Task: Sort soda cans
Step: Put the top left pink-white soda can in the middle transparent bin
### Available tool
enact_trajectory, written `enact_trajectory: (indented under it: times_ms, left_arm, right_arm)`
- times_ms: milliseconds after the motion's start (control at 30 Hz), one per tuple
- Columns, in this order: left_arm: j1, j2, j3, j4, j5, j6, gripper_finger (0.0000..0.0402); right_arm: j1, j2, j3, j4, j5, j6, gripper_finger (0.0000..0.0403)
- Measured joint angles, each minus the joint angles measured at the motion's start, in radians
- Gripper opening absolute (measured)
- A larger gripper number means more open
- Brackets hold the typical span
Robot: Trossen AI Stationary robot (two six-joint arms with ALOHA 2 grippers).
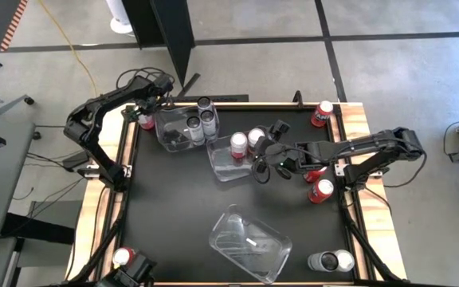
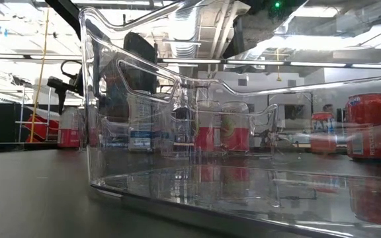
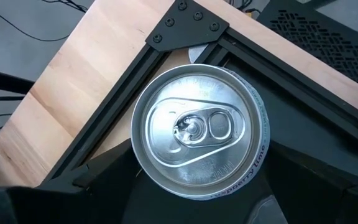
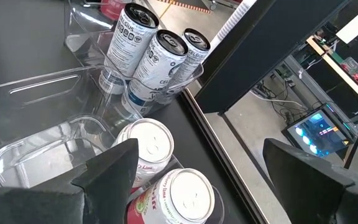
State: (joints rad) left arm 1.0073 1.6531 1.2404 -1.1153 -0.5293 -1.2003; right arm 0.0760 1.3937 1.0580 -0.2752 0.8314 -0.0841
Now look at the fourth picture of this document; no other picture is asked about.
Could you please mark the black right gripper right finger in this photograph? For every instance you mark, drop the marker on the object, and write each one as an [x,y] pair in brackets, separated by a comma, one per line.
[309,193]

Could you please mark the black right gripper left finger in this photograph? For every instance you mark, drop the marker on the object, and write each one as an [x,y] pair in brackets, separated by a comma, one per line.
[110,186]

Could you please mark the clear plastic bin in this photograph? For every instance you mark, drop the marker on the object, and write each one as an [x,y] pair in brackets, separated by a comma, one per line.
[42,124]
[82,37]

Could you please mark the white Celsius energy drink can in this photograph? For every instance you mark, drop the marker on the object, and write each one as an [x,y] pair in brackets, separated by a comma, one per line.
[194,57]
[154,68]
[126,49]

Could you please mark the black computer tower RGB lights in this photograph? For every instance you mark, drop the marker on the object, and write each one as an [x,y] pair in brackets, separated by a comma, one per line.
[319,133]

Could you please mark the wood-topped desk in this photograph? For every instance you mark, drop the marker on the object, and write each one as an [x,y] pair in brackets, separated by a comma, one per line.
[337,67]

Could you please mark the black partition panel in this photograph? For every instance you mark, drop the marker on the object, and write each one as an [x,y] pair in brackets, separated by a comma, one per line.
[259,56]

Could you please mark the white sheet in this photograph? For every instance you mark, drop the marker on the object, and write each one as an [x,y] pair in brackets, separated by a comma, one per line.
[353,28]

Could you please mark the black orange-striped floor mat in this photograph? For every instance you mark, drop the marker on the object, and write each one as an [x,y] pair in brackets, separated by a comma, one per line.
[182,3]

